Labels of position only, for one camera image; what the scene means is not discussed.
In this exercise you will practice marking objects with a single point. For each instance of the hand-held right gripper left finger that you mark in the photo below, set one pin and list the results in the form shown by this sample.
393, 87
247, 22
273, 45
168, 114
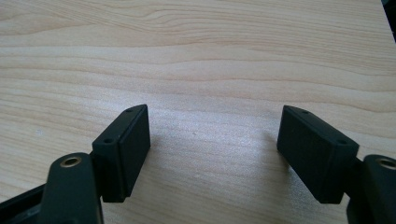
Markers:
121, 155

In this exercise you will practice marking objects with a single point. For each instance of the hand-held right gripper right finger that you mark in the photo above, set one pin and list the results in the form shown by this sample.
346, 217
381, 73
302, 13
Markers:
314, 155

